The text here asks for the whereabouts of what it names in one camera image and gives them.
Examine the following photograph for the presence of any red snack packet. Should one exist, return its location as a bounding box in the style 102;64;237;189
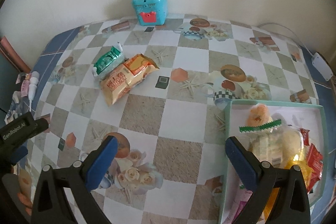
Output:
299;128;323;193

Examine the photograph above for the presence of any pink small sachet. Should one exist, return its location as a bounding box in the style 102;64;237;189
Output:
16;72;31;97

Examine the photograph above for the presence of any checkered patterned tablecloth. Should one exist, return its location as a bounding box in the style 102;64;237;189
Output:
21;14;335;223

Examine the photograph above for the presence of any crumpled blue white wrapper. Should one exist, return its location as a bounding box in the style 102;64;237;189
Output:
5;91;27;124

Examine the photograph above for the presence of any green foil snack packet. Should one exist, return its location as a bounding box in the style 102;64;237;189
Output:
92;42;125;79

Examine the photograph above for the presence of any white power adapter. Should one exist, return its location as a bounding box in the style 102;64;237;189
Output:
311;52;333;81

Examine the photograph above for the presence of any white charger with cable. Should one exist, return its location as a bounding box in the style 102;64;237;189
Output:
28;71;40;112

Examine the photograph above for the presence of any yellow bread package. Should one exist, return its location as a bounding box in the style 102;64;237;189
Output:
262;144;313;224

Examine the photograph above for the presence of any round bun clear package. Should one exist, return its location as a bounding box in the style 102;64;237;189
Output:
247;126;305;168

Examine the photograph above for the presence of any orange cracker snack bag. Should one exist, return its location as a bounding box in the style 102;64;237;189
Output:
100;54;159;107

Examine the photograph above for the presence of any teal toy box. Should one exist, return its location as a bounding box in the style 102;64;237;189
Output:
131;0;168;26

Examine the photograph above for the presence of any teal rimmed white tray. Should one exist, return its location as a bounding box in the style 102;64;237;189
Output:
217;99;329;224

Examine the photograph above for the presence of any pink swiss roll package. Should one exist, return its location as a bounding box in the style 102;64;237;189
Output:
230;183;253;223

